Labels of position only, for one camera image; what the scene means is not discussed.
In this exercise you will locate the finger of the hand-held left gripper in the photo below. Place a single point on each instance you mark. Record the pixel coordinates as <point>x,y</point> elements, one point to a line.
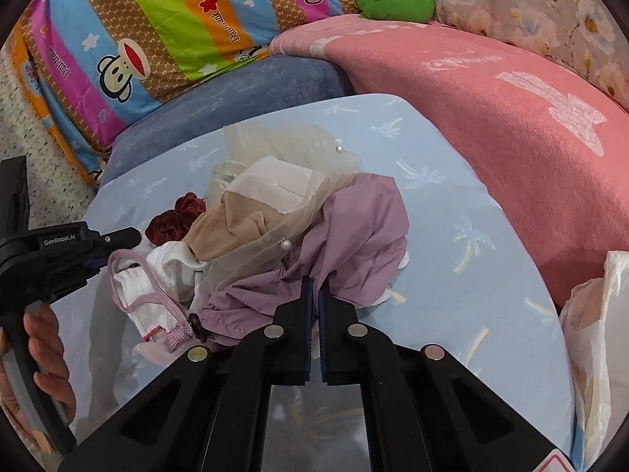
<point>120,240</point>

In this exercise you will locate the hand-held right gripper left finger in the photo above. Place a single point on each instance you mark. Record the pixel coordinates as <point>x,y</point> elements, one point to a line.
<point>306,314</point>

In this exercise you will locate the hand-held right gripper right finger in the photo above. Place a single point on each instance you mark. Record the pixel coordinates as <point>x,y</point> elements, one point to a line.
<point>324,324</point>

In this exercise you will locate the dark red velvet scrunchie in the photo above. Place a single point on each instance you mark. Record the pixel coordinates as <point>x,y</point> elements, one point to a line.
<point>169,221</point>

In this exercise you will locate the purple garment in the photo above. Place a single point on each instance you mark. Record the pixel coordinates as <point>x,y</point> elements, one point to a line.
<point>363,226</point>

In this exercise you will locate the white plastic bag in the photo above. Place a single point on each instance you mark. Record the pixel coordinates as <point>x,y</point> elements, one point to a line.
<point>604,354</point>

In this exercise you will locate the person's left hand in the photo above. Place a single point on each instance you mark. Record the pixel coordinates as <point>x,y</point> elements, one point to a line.
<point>46,349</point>

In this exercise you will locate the white cloth with pink trim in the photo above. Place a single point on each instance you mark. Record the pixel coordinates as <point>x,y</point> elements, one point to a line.
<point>137,290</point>

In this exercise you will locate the cream tulle mesh with pearls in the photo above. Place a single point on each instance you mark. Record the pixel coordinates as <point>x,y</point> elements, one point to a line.
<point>255,255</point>

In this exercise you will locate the beige stocking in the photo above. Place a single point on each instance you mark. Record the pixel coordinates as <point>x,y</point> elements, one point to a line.
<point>231,228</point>

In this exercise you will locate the cream lace bed cover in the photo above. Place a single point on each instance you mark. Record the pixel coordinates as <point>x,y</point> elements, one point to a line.
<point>29,123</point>

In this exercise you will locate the blue-grey velvet cushion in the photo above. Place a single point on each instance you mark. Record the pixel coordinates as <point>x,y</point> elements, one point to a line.
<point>236,93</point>

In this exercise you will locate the striped monkey print quilt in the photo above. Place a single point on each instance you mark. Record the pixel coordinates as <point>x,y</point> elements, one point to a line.
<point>162,34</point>

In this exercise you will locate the pink blanket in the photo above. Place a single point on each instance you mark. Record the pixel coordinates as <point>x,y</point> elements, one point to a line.
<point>481,123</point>

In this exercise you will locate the grey floral blanket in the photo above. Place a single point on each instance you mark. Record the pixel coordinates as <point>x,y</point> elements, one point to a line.
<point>550,14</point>

